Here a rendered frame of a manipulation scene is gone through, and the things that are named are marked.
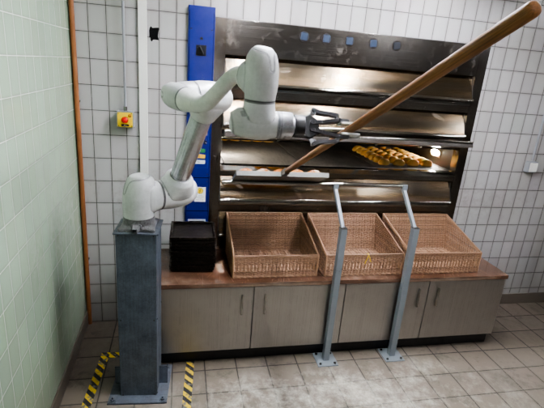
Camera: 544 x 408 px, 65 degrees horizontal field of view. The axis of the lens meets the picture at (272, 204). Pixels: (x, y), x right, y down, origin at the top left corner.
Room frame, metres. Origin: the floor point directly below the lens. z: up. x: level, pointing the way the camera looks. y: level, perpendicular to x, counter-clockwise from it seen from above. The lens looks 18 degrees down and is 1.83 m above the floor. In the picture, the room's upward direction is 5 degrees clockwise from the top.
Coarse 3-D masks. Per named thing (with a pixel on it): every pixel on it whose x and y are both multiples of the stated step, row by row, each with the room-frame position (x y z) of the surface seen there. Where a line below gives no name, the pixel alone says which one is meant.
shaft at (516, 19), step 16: (512, 16) 0.80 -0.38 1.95; (528, 16) 0.78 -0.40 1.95; (496, 32) 0.84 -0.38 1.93; (464, 48) 0.92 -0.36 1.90; (480, 48) 0.88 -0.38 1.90; (448, 64) 0.96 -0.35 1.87; (416, 80) 1.08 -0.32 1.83; (432, 80) 1.03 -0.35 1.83; (400, 96) 1.15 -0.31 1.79; (368, 112) 1.33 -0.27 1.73; (384, 112) 1.25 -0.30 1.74; (352, 128) 1.44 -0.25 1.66; (304, 160) 1.96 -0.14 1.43
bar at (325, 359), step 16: (336, 192) 2.59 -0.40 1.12; (416, 240) 2.50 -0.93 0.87; (336, 256) 2.41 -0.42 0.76; (336, 272) 2.39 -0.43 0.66; (336, 288) 2.39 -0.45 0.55; (400, 288) 2.52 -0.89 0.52; (336, 304) 2.39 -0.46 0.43; (400, 304) 2.50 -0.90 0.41; (400, 320) 2.50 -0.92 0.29; (320, 352) 2.47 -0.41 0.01; (384, 352) 2.53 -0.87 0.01
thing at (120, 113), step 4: (120, 112) 2.61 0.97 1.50; (124, 112) 2.61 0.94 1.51; (128, 112) 2.62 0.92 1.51; (132, 112) 2.62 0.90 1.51; (120, 116) 2.60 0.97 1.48; (124, 116) 2.61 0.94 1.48; (132, 116) 2.62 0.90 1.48; (120, 120) 2.60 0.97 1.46; (128, 120) 2.61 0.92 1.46; (132, 120) 2.62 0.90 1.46; (120, 124) 2.60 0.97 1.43; (124, 124) 2.61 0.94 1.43; (128, 124) 2.61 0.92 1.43; (132, 124) 2.62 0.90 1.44
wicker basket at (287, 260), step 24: (240, 216) 2.81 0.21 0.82; (264, 216) 2.85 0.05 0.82; (288, 216) 2.90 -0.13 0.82; (240, 240) 2.77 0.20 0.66; (264, 240) 2.81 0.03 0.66; (288, 240) 2.85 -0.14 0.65; (312, 240) 2.61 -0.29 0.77; (240, 264) 2.36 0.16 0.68; (264, 264) 2.39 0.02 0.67; (288, 264) 2.60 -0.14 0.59; (312, 264) 2.55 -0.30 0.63
